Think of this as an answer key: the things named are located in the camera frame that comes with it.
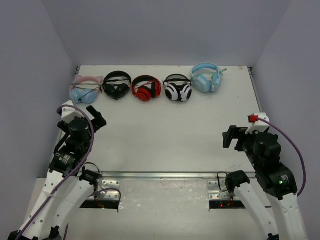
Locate light blue over-ear headphones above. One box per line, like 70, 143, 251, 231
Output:
190, 62, 227, 93

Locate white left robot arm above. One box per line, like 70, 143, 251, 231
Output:
8, 103, 107, 240

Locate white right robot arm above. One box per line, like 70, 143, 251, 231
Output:
222, 125, 308, 240

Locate pink blue cat-ear headphones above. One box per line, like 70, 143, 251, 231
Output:
69, 74, 104, 104

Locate red black headphones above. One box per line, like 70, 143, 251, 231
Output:
131, 75, 162, 102

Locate white black headphones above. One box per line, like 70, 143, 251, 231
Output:
163, 73, 193, 102

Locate red white right wrist camera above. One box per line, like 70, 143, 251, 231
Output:
245, 112, 270, 135

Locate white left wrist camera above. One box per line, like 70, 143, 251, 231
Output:
56, 106, 83, 124

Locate black right base wire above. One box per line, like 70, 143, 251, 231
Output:
216, 170, 231, 195

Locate black base wire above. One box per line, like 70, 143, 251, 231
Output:
216, 170, 231, 195
83, 162, 102, 176

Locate black left base wire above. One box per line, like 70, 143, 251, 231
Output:
83, 162, 102, 176

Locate aluminium table edge rail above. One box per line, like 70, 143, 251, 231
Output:
102, 171, 230, 180

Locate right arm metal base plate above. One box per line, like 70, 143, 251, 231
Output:
207, 179, 245, 210

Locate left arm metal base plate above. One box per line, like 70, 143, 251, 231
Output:
79, 179, 121, 209

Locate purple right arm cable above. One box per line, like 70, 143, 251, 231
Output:
258, 118, 307, 198

